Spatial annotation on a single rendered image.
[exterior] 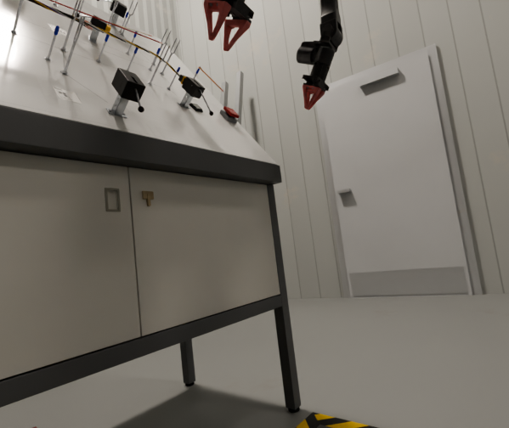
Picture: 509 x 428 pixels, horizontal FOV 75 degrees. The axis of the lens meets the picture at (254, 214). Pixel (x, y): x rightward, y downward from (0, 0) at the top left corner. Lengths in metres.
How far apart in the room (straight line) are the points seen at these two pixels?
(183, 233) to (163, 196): 0.11
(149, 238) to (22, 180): 0.28
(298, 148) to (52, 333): 3.28
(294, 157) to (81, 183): 3.12
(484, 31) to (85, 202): 3.39
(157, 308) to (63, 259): 0.24
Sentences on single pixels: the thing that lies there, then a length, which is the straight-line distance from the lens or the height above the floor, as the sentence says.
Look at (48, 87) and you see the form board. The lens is 0.89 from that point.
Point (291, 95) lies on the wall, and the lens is 3.96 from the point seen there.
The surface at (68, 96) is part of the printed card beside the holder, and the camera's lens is 0.89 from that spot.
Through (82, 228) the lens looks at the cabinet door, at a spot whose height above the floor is 0.65.
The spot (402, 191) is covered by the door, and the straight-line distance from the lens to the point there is 3.31.
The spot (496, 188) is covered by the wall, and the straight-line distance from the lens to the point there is 3.32.
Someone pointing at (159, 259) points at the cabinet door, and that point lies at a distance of 0.86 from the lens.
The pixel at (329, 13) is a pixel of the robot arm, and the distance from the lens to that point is 1.33.
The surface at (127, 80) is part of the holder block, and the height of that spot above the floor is 0.97.
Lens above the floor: 0.56
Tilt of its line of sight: 6 degrees up
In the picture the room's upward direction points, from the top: 7 degrees counter-clockwise
